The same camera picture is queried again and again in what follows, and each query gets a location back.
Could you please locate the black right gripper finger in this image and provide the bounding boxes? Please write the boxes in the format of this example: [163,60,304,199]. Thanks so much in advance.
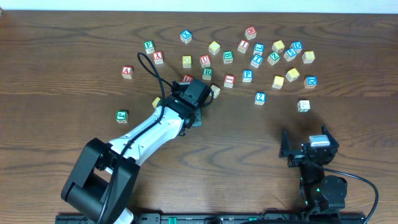
[321,124,339,148]
[279,129,290,158]

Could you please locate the red u block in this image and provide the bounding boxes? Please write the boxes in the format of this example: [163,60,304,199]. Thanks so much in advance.
[182,75,194,83]
[200,55,211,68]

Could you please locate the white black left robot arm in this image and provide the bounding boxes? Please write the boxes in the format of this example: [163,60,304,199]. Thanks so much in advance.
[61,93,208,223]

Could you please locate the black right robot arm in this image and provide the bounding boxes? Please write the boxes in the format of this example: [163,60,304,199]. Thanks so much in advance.
[279,126,348,218]

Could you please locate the green 7 wooden block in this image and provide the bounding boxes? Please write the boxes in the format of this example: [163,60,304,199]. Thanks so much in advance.
[297,100,310,113]

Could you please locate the yellow O side block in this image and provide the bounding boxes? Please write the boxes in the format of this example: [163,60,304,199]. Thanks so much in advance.
[211,85,221,98]

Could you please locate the yellow block lower left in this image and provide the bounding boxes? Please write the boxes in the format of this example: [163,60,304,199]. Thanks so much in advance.
[152,97,161,108]

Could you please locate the green R wooden block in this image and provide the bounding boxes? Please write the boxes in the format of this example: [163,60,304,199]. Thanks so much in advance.
[202,67,213,80]

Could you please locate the blue D block near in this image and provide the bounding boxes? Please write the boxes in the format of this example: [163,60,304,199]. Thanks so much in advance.
[304,76,318,89]

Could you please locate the blue d block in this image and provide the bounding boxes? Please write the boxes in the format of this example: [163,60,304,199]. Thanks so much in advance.
[290,41,303,54]
[304,76,318,89]

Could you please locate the red I block lower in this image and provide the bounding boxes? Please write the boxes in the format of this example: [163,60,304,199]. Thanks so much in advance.
[224,75,236,88]

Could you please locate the red i block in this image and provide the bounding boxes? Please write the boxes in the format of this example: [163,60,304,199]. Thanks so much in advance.
[224,75,236,88]
[238,40,249,54]

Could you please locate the blue 2 wooden block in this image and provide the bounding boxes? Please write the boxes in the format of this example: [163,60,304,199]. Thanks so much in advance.
[254,92,266,105]

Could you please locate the yellow O top block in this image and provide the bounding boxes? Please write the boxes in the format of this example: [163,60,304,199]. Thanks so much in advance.
[182,55,192,68]

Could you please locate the yellow picture wooden block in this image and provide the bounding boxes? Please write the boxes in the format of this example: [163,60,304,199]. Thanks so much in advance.
[285,68,300,82]

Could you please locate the yellow S wooden block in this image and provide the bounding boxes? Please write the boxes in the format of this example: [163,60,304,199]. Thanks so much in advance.
[272,76,284,89]

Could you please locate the blue P wooden block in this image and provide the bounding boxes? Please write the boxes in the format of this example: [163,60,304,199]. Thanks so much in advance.
[243,70,253,83]

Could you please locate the green B wooden block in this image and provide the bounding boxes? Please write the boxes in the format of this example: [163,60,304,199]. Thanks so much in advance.
[223,50,234,64]

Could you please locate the green J wooden block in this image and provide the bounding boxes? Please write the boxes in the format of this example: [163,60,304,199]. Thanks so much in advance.
[116,111,129,123]

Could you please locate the red Y wooden block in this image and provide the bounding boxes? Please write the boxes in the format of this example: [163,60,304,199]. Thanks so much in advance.
[153,51,164,65]

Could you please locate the yellow block centre top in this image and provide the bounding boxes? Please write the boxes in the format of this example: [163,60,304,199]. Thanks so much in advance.
[208,41,221,55]

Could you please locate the yellow 8 wooden block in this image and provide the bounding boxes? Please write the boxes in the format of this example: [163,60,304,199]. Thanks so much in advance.
[302,51,315,64]

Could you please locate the red A wooden block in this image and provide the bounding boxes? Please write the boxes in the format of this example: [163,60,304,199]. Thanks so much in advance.
[121,66,134,79]

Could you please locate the blue 5 wooden block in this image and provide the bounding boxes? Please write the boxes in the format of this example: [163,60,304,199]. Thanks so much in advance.
[284,48,297,62]

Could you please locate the blue X wooden block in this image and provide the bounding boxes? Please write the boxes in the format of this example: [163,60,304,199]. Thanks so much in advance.
[180,30,192,44]

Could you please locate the blue T wooden block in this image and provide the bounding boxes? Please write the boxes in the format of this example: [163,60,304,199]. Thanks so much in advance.
[250,54,264,68]

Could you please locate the green F wooden block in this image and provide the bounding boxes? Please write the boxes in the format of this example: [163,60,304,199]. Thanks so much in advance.
[144,40,155,54]

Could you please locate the green Z wooden block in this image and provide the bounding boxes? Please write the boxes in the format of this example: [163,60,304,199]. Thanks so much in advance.
[267,52,280,65]

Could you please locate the blue D block far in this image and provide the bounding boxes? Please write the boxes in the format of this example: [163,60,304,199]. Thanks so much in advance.
[290,41,303,54]

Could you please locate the red I block upper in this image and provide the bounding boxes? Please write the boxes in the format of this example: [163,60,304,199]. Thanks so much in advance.
[238,40,249,54]

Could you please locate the blue L wooden block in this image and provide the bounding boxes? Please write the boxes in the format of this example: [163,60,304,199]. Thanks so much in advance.
[253,43,264,56]

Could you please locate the yellow monkey picture block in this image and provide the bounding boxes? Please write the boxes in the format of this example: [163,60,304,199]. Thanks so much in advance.
[272,40,285,54]

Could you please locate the red block far top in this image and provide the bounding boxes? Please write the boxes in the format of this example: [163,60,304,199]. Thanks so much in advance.
[245,26,257,40]

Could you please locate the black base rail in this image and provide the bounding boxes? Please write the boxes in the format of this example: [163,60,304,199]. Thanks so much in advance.
[55,212,367,224]

